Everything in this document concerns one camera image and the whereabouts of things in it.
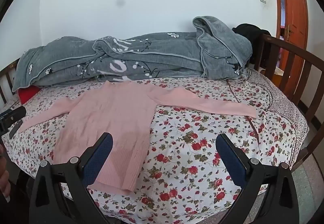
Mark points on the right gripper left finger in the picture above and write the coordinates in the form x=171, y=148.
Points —
x=60, y=194

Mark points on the grey patterned quilt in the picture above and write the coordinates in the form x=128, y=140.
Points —
x=213, y=51

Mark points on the floral bed sheet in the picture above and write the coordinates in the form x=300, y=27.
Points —
x=183, y=179

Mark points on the wooden bed headboard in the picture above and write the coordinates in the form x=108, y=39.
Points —
x=7, y=80

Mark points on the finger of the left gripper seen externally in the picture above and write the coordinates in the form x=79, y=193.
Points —
x=12, y=117

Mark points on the person's left hand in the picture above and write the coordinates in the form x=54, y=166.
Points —
x=4, y=174

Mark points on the red pillow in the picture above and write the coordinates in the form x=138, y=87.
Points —
x=27, y=93

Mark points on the pink knit sweater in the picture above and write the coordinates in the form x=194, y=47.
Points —
x=125, y=110

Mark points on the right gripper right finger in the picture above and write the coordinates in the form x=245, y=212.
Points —
x=280, y=202

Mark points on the wooden bed footboard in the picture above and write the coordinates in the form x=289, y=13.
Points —
x=309, y=60

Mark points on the black garment on footboard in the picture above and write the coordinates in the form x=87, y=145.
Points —
x=251, y=32

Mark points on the orange wooden door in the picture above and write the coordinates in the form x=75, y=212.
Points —
x=292, y=22

